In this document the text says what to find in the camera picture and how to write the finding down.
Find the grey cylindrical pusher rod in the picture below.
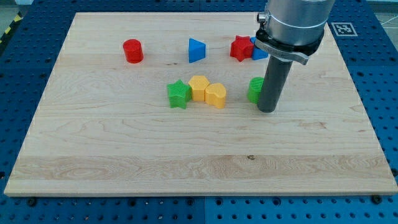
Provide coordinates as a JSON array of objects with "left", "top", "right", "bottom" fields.
[{"left": 257, "top": 56, "right": 292, "bottom": 113}]

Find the green cylinder block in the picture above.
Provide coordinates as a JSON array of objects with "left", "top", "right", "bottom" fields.
[{"left": 247, "top": 77, "right": 264, "bottom": 104}]

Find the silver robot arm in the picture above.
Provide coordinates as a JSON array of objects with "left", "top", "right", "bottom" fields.
[{"left": 254, "top": 0, "right": 335, "bottom": 113}]

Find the yellow heart block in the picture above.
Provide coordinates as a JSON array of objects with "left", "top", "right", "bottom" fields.
[{"left": 205, "top": 83, "right": 227, "bottom": 109}]

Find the blue cube block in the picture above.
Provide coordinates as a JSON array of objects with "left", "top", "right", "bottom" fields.
[{"left": 250, "top": 37, "right": 269, "bottom": 60}]

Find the red star block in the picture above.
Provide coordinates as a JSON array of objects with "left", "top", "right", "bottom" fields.
[{"left": 230, "top": 35, "right": 254, "bottom": 62}]

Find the fiducial marker tag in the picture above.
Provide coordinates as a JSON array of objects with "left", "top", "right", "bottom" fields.
[{"left": 331, "top": 22, "right": 358, "bottom": 37}]

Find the yellow hexagon block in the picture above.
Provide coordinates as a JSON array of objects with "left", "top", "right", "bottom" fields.
[{"left": 188, "top": 75, "right": 210, "bottom": 101}]

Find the blue triangle block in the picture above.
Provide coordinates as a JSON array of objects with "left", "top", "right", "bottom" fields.
[{"left": 188, "top": 38, "right": 206, "bottom": 63}]

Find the green star block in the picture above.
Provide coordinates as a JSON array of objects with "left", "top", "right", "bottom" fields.
[{"left": 167, "top": 80, "right": 192, "bottom": 109}]

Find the wooden board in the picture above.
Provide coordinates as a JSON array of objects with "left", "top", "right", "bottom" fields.
[{"left": 4, "top": 12, "right": 397, "bottom": 197}]

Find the red cylinder block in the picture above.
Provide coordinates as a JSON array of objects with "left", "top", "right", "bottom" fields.
[{"left": 123, "top": 39, "right": 144, "bottom": 63}]

